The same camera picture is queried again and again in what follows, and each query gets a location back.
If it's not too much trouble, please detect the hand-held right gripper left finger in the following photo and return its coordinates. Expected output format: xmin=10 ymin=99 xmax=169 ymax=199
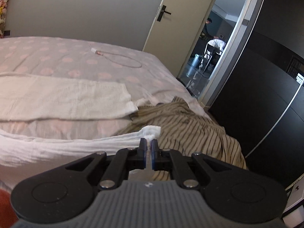
xmin=63 ymin=138 xmax=147 ymax=191

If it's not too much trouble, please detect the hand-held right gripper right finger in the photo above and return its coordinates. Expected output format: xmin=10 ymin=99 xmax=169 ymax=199
xmin=151 ymin=139 xmax=235 ymax=190

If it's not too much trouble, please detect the bright white muslin cloth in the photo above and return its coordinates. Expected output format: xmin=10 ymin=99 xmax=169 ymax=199
xmin=0 ymin=125 xmax=162 ymax=169

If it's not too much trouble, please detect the cream muslin cloth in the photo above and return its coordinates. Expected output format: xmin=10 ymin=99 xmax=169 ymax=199
xmin=0 ymin=74 xmax=139 ymax=122

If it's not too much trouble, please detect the person's left forearm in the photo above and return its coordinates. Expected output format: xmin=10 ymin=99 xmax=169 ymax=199
xmin=0 ymin=189 xmax=13 ymax=220

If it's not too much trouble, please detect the olive striped garment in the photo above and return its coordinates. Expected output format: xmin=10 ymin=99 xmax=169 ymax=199
xmin=117 ymin=96 xmax=248 ymax=182

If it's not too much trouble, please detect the silver trash can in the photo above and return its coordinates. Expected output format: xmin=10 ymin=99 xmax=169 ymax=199
xmin=191 ymin=54 xmax=203 ymax=67

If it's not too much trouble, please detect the black chair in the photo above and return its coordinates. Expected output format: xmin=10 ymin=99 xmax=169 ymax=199
xmin=201 ymin=44 xmax=222 ymax=66

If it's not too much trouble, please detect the bed with pink dotted sheet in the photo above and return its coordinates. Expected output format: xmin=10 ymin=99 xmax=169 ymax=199
xmin=0 ymin=36 xmax=214 ymax=195

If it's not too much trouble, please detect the cream door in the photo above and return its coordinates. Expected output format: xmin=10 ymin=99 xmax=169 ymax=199
xmin=142 ymin=0 xmax=220 ymax=79

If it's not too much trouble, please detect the white cabinet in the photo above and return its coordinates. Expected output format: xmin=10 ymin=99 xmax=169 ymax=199
xmin=281 ymin=171 xmax=304 ymax=228

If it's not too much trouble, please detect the stack of plush toys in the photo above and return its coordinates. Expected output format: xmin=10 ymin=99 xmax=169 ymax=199
xmin=0 ymin=0 xmax=10 ymax=38

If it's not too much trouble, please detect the pink charging cable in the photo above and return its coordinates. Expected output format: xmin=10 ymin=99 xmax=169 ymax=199
xmin=91 ymin=48 xmax=143 ymax=68

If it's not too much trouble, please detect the white door frame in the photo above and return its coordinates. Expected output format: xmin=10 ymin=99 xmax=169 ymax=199
xmin=199 ymin=0 xmax=269 ymax=108

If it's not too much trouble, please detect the black door handle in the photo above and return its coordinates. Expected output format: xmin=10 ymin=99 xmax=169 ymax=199
xmin=157 ymin=5 xmax=172 ymax=22

